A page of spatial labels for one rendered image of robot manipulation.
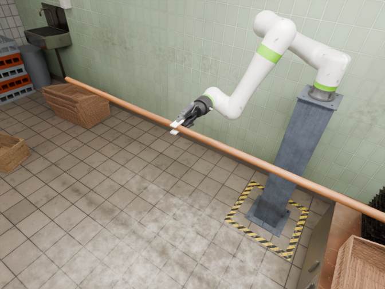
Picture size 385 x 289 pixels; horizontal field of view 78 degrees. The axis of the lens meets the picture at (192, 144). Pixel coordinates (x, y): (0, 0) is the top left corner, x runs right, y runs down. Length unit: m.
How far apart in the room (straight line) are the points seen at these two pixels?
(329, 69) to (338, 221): 0.91
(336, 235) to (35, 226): 2.20
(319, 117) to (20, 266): 2.24
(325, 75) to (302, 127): 0.32
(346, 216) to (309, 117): 0.68
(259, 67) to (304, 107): 0.45
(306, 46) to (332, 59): 0.16
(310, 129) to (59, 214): 2.07
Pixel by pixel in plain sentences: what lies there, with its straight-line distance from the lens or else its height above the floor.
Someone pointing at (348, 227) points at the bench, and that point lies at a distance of 1.79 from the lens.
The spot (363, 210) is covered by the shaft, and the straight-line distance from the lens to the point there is 0.98.
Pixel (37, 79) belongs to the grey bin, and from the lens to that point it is 4.44.
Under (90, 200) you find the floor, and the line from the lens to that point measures 2.42.
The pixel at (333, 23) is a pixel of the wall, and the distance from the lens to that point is 2.00.
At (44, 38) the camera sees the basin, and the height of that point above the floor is 0.87.
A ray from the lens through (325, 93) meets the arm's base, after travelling 1.54.
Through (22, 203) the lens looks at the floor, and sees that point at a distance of 2.65.
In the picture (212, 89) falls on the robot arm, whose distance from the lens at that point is 1.31.
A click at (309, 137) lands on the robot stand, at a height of 0.97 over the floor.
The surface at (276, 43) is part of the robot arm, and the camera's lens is 1.21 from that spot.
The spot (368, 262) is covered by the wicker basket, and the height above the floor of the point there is 0.60.
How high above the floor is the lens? 1.83
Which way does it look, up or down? 40 degrees down
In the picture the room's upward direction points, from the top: 4 degrees clockwise
